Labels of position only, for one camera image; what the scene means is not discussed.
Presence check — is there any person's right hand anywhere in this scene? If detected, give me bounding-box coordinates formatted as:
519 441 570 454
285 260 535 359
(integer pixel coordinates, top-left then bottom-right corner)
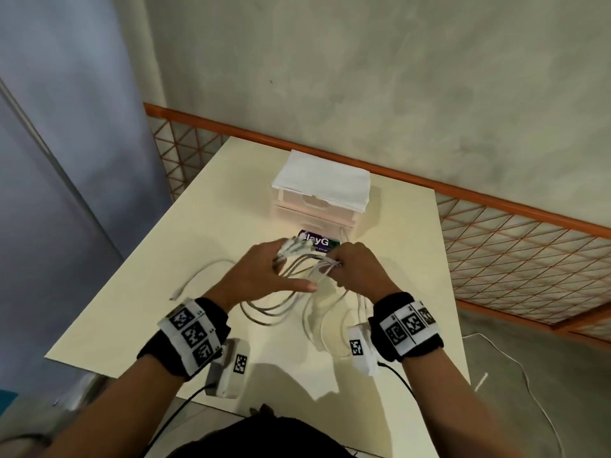
328 242 400 307

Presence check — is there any person's left hand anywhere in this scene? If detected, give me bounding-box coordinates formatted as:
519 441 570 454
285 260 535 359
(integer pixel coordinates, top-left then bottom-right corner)
214 239 319 312

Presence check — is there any bundle of white cables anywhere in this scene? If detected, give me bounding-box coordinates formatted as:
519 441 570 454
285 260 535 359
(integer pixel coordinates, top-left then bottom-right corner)
238 236 369 359

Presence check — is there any person's left forearm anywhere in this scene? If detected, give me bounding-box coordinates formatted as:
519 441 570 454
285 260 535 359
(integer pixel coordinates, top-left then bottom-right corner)
44 354 193 458

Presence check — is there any person's right forearm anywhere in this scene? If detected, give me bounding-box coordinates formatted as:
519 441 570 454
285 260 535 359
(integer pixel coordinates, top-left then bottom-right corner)
405 344 522 458

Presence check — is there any purple printed box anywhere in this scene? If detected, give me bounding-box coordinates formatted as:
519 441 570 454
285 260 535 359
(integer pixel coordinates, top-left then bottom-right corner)
296 229 342 254

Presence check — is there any white plastic drawer box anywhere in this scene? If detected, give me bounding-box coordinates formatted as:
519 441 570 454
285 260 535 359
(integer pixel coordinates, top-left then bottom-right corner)
269 185 371 236

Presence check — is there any black wristband with marker tags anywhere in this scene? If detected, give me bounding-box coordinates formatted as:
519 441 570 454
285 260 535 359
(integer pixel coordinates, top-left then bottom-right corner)
137 296 231 381
368 292 445 363

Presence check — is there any white folded cloth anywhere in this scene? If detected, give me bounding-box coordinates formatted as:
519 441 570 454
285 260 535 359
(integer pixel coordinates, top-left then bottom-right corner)
271 149 372 214

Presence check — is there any person's black clothing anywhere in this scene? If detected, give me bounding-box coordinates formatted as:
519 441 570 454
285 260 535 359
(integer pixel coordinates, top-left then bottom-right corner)
166 404 358 458

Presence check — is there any orange mesh fence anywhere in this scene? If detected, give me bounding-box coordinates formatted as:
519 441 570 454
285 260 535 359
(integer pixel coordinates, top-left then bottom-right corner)
143 102 611 352

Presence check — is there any grey partition panel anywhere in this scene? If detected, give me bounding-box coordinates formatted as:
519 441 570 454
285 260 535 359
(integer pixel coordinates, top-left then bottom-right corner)
0 0 173 394

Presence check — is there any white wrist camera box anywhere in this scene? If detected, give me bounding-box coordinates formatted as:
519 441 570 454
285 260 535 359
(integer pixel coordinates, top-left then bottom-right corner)
204 338 252 399
347 323 381 378

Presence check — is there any single white cable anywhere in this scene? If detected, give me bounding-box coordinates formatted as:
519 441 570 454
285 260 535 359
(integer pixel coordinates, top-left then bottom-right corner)
170 259 235 302

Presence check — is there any black camera cable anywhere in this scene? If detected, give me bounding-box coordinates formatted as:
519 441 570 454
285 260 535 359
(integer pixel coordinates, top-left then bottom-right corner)
376 360 417 397
141 384 218 458

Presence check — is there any long white floor cable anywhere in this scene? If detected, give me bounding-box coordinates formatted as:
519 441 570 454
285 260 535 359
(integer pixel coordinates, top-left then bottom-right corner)
462 332 570 458

